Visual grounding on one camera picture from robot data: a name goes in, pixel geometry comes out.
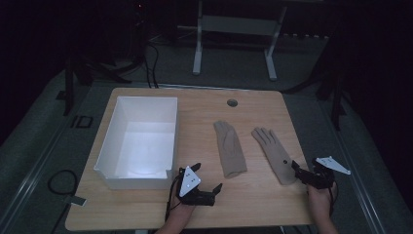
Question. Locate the beige glove with dark button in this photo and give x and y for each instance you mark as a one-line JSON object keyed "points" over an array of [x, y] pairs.
{"points": [[275, 154]]}

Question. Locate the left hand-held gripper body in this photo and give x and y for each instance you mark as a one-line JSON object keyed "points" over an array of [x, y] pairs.
{"points": [[189, 180]]}

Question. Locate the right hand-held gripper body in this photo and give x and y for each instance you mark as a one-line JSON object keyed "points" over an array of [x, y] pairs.
{"points": [[321, 178]]}

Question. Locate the white plastic box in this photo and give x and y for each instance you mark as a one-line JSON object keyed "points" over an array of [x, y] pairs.
{"points": [[146, 146]]}

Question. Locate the black stand with splayed legs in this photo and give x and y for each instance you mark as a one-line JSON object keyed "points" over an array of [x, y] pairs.
{"points": [[68, 87]]}

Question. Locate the white metal desk frame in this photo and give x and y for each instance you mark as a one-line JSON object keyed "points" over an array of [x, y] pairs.
{"points": [[237, 25]]}

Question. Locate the plain beige glove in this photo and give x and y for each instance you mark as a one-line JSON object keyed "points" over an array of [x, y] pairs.
{"points": [[229, 149]]}

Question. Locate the grey flat floor tag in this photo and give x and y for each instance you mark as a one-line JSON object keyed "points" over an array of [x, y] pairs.
{"points": [[76, 201]]}

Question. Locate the person's left hand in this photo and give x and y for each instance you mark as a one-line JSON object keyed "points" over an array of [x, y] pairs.
{"points": [[182, 208]]}

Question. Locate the person's right hand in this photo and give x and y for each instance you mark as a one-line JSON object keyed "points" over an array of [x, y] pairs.
{"points": [[319, 199]]}

